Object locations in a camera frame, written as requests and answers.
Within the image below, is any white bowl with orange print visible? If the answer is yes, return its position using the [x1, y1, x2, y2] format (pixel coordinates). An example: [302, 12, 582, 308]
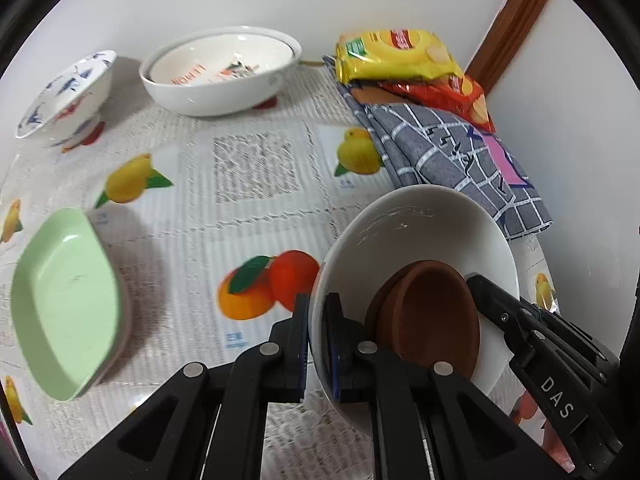
[149, 34, 295, 88]

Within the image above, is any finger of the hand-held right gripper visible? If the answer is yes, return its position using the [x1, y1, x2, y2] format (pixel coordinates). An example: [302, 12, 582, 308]
[466, 274, 544, 362]

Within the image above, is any light green plate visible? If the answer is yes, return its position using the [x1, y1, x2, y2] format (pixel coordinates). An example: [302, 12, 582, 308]
[11, 207, 123, 402]

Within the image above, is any grey checked cloth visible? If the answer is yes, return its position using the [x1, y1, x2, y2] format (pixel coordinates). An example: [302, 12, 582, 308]
[322, 55, 553, 240]

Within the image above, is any brown packet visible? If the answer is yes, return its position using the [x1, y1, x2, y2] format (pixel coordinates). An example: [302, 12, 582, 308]
[350, 84, 397, 105]

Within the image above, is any blue crane pattern bowl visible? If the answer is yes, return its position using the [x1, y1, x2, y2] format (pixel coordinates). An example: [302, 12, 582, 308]
[14, 50, 118, 148]

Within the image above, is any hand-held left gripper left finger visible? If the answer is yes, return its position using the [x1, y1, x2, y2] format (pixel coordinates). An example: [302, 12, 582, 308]
[57, 294, 312, 480]

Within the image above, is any plain white bowl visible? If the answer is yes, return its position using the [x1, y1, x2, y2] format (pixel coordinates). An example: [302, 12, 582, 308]
[309, 184, 521, 436]

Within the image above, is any small brown bowl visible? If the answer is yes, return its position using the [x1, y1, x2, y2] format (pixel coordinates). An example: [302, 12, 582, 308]
[364, 265, 416, 356]
[375, 260, 481, 381]

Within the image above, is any yellow snack packet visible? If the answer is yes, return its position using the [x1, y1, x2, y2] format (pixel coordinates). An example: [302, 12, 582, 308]
[335, 29, 466, 85]

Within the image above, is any large white bowl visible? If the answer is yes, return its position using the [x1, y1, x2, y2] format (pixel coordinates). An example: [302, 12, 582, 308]
[139, 25, 303, 117]

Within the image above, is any brown wooden door frame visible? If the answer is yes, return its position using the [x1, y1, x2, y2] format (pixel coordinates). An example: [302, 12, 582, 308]
[465, 0, 556, 93]

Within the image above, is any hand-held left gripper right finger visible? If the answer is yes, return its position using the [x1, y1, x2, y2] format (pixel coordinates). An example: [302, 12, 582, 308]
[324, 292, 581, 480]

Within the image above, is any red snack packet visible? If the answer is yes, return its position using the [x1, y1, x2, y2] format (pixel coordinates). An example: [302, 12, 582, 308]
[380, 74, 496, 133]

